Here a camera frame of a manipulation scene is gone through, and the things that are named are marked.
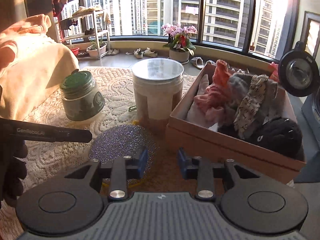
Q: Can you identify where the grey patterned fabric bundle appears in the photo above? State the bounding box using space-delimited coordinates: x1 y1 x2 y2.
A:
217 70 278 140

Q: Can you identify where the white glove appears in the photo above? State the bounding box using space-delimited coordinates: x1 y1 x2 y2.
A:
185 74 223 131

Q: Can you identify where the pink hair scrunchie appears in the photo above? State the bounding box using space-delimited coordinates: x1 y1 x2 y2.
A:
205 84 235 125

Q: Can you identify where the dark gloved left hand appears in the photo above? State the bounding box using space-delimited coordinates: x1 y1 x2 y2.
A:
1 140 28 207

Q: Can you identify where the white lace tablecloth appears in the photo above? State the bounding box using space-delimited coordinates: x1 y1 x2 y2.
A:
0 65 201 240

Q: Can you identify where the green lid glass jar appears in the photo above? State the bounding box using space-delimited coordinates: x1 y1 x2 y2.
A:
60 70 105 122

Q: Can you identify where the beige cloth pile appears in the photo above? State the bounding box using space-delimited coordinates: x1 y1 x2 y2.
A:
1 14 79 120

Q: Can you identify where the pink cardboard box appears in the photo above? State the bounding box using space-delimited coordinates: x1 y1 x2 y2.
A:
165 64 306 184

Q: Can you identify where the red plastic basin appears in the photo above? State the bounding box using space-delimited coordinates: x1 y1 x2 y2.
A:
71 47 80 56

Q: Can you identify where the white powder plastic jar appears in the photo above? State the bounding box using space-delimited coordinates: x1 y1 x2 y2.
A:
131 58 184 132

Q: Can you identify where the grey slipper pair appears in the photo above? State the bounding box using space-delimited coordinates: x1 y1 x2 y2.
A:
191 57 216 70

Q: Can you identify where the metal shelf rack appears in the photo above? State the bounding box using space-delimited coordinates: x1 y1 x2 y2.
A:
55 5 111 60

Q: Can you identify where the white shoe pair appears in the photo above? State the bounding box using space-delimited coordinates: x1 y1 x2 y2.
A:
126 48 158 59

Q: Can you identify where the pink orchid flower pot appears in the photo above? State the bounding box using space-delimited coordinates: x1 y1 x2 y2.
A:
162 24 197 63

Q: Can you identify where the grey washing machine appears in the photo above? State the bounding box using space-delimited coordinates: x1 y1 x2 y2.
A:
278 41 319 141

